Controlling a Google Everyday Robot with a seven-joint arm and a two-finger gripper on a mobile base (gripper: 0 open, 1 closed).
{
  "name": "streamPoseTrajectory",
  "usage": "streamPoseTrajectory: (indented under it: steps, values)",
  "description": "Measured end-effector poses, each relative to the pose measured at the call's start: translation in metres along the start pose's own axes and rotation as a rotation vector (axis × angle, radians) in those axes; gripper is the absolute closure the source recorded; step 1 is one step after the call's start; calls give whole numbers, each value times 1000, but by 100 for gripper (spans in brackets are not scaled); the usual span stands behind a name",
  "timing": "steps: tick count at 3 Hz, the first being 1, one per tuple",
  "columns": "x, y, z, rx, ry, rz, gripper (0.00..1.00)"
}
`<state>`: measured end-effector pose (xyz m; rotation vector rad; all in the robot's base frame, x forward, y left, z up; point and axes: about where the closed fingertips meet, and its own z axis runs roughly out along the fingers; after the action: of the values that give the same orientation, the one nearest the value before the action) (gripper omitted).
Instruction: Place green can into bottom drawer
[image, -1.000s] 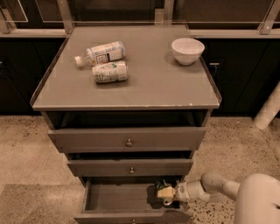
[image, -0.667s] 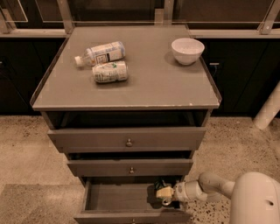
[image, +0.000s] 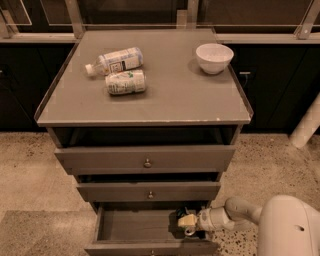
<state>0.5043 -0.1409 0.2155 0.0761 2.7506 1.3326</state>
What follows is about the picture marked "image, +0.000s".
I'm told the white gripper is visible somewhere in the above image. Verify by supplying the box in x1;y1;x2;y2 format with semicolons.
178;207;235;236

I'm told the crushed green can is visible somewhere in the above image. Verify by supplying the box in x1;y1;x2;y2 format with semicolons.
176;207;190;219

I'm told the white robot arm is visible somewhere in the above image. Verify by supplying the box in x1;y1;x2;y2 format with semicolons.
178;100;320;256

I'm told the grey middle drawer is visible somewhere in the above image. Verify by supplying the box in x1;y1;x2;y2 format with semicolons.
77;181;220;202

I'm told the grey drawer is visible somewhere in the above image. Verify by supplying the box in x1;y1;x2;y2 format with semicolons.
85;202;218;256
77;181;220;202
55;145;235;175

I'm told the grey bottom drawer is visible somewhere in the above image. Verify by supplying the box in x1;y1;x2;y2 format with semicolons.
85;202;218;256

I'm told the grey top drawer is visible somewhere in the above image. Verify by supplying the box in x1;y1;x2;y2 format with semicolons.
55;145;235;175

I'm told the grey drawer cabinet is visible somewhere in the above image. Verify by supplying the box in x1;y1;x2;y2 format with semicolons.
34;28;254;256

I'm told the white green can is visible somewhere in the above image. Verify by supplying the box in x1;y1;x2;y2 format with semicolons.
105;69;147;95

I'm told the white bowl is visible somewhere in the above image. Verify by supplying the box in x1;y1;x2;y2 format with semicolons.
196;43;234;74

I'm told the clear plastic bottle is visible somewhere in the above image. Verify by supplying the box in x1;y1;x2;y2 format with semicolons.
85;47;143;77

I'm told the metal window frame rail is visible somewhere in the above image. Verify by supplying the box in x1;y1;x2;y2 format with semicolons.
0;0;320;44

